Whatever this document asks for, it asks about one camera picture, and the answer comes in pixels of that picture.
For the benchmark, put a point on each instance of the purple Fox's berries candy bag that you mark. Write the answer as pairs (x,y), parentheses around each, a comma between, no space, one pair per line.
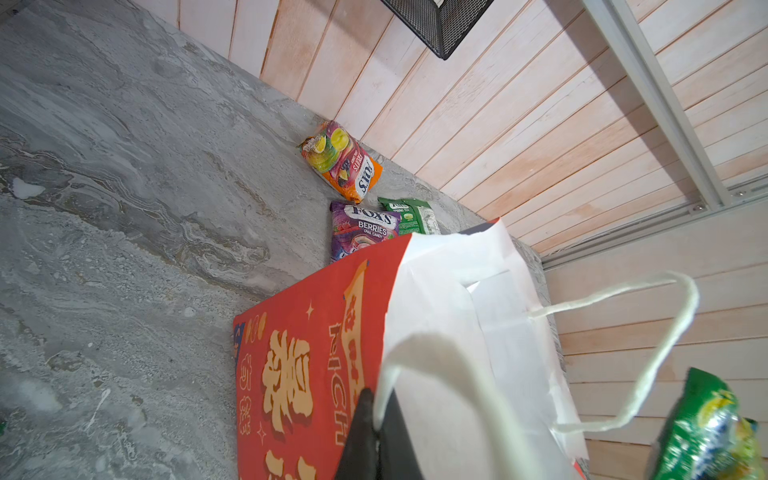
(355,227)

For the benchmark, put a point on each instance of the aluminium frame rail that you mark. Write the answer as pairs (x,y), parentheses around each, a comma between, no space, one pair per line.
(623,34)

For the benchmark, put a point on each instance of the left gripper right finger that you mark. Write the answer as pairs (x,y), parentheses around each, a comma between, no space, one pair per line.
(397,457)

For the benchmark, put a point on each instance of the green snack packet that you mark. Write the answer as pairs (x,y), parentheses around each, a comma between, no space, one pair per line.
(417,216)

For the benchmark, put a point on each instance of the red paper gift bag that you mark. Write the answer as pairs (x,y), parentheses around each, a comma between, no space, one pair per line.
(447,330)

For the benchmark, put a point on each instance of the green Fox's candy bag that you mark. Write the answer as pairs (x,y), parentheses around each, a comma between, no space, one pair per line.
(705,436)

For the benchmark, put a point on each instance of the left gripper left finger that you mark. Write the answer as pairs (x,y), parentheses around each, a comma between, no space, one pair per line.
(359,459)

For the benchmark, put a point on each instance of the orange Fox's fruits candy bag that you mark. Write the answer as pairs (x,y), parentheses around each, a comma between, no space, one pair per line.
(341,161)

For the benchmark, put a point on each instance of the black mesh basket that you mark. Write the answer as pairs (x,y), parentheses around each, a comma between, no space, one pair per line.
(440,25)

